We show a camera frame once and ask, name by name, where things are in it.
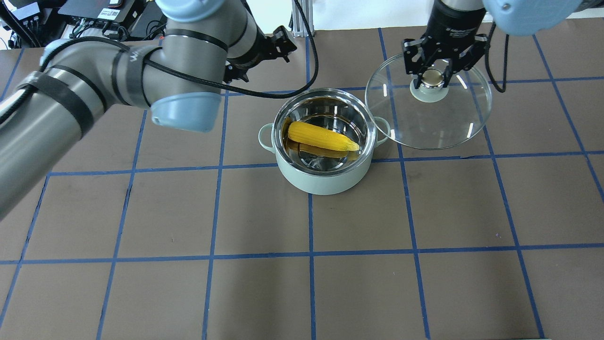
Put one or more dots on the glass pot lid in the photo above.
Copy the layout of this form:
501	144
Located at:
427	118

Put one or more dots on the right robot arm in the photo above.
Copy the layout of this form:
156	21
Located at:
513	17

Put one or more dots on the black electronics box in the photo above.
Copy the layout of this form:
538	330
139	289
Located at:
120	11

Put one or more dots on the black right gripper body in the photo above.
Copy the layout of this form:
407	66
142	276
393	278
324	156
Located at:
456	26

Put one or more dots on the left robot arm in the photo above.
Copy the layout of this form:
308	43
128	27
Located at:
207	44

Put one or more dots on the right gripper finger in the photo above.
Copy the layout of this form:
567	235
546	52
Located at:
449	68
417	75

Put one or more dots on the pale green cooking pot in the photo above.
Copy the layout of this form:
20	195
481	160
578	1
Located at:
315	170

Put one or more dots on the aluminium frame post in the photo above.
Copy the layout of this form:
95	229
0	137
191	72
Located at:
302	18

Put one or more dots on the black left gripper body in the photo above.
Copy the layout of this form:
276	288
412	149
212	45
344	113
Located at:
251	48

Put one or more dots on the yellow corn cob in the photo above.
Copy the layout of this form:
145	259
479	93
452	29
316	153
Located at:
320	137

